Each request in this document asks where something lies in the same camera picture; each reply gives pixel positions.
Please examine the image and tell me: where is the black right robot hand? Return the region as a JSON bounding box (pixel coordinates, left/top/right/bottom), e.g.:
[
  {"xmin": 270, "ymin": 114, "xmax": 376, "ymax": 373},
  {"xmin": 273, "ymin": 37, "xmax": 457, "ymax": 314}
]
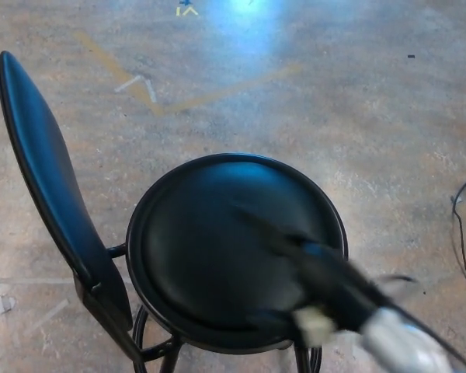
[{"xmin": 229, "ymin": 200, "xmax": 386, "ymax": 347}]

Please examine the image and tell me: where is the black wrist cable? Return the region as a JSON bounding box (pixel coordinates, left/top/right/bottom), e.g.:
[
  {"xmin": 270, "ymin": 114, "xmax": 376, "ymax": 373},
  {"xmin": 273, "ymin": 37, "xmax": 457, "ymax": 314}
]
[{"xmin": 367, "ymin": 273, "xmax": 466, "ymax": 373}]

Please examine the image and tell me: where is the black floor cable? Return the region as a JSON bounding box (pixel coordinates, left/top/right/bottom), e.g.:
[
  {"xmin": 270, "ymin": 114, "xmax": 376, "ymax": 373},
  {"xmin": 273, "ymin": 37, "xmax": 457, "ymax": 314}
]
[{"xmin": 450, "ymin": 173, "xmax": 466, "ymax": 312}]

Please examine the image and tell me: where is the black round-seat chair with backrest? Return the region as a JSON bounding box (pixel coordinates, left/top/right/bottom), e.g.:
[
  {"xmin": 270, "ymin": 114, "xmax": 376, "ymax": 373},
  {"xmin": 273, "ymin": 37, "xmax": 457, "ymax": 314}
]
[{"xmin": 0, "ymin": 50, "xmax": 350, "ymax": 373}]

